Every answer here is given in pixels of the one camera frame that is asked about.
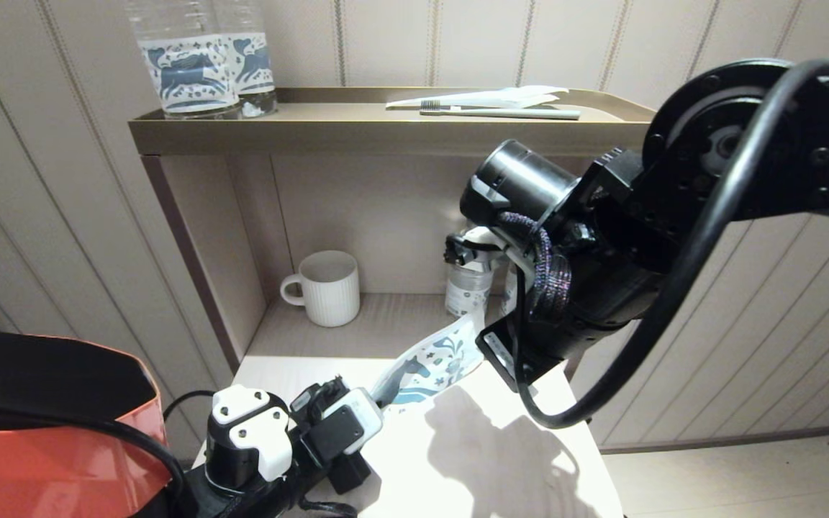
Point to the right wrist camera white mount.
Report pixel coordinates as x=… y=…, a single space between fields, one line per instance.
x=479 y=248

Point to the brown open shelf unit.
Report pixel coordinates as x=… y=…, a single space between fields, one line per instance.
x=357 y=137

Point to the white paper wrapper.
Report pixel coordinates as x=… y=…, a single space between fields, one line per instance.
x=501 y=97

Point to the white blue patterned pouch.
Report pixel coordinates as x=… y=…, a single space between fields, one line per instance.
x=436 y=360

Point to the grey-green toothbrush dark bristles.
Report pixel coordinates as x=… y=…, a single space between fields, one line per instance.
x=515 y=114

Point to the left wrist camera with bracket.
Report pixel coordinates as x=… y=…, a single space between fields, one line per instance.
x=342 y=424

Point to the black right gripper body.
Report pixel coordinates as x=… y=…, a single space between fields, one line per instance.
x=529 y=352

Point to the white ribbed mug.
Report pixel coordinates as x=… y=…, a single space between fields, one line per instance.
x=328 y=288

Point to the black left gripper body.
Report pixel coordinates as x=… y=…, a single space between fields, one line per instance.
x=350 y=475

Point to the large deer-label water bottle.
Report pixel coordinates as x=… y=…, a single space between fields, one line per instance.
x=188 y=72
x=256 y=65

